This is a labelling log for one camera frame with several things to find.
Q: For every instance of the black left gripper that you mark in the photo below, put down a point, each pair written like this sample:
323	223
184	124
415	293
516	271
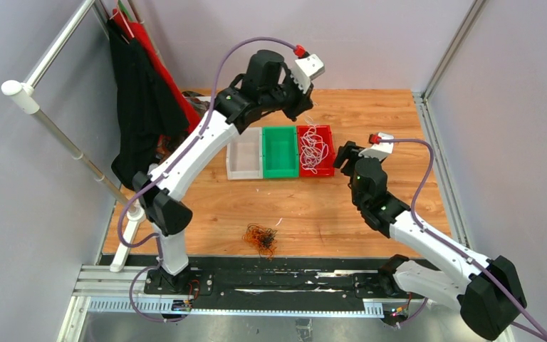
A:
304	101

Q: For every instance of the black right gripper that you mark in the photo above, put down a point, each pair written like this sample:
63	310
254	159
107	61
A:
350	151

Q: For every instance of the red garment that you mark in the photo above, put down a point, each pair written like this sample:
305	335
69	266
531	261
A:
133	29

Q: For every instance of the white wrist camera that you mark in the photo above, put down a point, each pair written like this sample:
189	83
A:
378	151
306	70

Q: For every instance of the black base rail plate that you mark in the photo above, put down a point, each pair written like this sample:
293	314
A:
291	284

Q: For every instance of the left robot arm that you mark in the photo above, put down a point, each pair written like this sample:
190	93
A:
268	85

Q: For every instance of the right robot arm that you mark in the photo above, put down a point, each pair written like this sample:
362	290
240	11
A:
486	292

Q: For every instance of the plaid red blue cloth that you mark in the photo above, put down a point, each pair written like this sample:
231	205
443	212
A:
166	145

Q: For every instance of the white plastic bin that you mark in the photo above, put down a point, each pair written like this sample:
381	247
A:
244	156

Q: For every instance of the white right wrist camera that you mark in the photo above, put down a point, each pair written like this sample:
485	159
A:
378	151

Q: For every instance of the black garment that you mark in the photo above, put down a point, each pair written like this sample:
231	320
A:
146	107

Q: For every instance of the green plastic bin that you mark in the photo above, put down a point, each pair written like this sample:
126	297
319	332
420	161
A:
280	152

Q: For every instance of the silver clothes rack pole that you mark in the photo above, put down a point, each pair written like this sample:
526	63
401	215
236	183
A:
70	93

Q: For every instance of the red plastic bin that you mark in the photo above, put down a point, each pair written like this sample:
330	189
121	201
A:
316	152

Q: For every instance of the aluminium frame rail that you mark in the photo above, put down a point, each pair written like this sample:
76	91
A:
458	112

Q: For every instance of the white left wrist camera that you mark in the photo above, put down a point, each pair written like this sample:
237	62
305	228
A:
306	70

